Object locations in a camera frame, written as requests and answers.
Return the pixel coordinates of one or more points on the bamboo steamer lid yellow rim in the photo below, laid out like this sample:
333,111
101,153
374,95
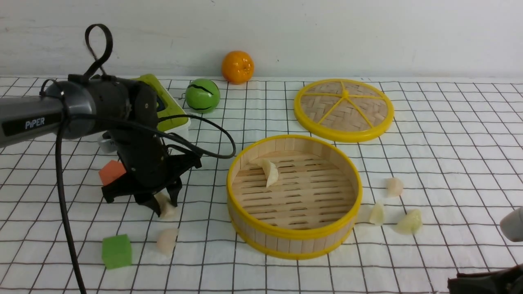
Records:
343,110

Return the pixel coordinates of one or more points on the green foam cube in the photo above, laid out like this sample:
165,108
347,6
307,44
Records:
116,252

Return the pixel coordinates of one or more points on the bamboo steamer tray yellow rim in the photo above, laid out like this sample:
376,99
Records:
312,208

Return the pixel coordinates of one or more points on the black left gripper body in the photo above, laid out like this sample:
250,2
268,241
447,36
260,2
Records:
148,164

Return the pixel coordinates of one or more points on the orange toy fruit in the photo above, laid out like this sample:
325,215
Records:
237,67

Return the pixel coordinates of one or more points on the white dumpling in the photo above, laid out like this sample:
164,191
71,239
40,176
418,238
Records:
167,209
377,215
270,170

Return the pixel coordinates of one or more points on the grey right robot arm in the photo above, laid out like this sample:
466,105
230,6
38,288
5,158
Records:
512,226

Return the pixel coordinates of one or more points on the green toy ball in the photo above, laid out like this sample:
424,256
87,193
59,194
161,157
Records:
202,95

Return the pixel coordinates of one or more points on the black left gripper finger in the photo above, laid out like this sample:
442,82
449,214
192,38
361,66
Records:
148,199
173,190

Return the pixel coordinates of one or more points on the green lid white box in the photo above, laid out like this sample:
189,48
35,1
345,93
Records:
166,106

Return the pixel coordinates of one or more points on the greenish dumpling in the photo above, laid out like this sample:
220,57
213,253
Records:
410,224

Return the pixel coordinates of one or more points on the pinkish dumpling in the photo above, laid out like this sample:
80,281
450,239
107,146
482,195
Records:
394,187
166,241

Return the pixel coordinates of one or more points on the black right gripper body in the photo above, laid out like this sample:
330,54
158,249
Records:
507,281

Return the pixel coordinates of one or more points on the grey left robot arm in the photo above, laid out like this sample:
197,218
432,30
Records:
124,108

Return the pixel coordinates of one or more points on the white checkered tablecloth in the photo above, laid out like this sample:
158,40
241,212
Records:
456,146

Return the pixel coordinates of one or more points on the orange foam cube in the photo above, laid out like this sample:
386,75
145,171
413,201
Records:
110,172

